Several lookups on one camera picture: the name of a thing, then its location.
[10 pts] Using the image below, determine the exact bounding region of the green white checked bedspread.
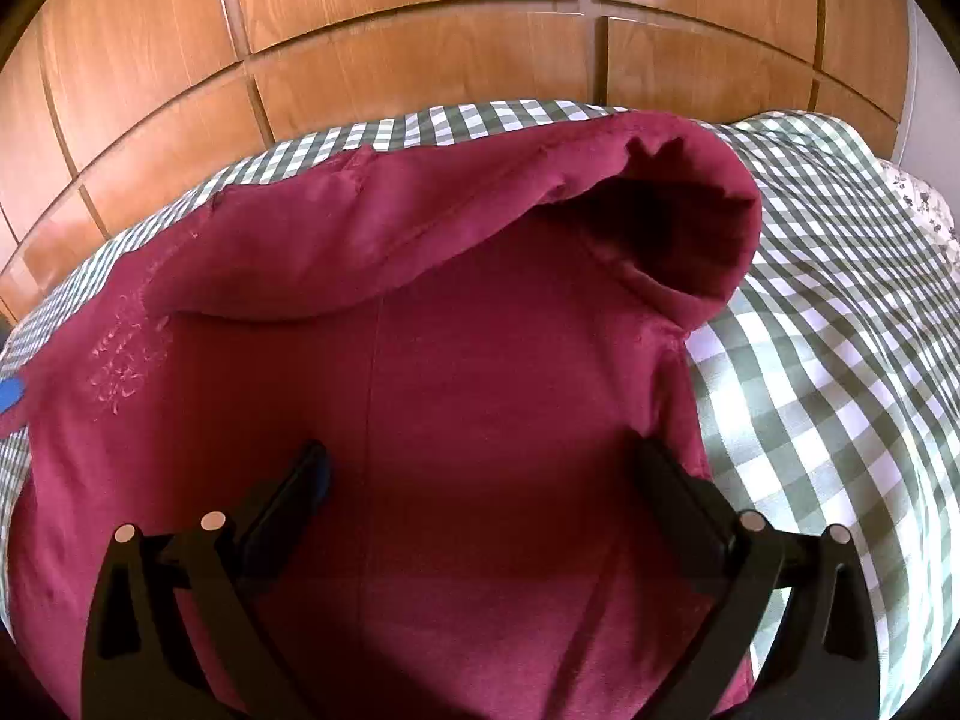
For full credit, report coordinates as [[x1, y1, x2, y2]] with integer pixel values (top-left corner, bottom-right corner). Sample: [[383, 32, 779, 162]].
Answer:
[[0, 97, 960, 718]]

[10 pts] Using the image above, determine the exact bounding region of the maroon sweatshirt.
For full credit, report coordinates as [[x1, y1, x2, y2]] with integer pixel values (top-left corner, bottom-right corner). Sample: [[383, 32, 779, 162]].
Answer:
[[6, 109, 764, 720]]

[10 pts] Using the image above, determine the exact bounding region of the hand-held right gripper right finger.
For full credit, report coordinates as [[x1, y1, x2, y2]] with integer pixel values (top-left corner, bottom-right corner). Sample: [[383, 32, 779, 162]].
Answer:
[[634, 436, 880, 720]]

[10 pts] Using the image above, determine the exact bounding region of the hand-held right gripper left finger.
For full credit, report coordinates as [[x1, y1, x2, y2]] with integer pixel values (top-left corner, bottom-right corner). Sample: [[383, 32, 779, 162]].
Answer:
[[81, 439, 332, 720]]

